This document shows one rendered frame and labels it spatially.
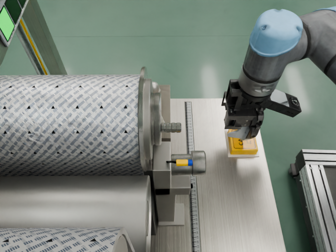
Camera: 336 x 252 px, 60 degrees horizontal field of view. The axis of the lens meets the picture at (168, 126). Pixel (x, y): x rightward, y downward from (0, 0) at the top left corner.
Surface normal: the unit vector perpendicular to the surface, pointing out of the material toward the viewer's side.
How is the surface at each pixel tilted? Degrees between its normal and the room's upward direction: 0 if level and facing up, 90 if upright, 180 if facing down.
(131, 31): 0
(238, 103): 90
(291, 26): 0
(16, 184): 33
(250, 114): 0
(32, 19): 90
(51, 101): 14
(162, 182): 90
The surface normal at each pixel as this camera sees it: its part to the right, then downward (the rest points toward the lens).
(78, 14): 0.00, -0.55
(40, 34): 0.00, 0.83
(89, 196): 0.00, -0.72
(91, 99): 0.00, -0.33
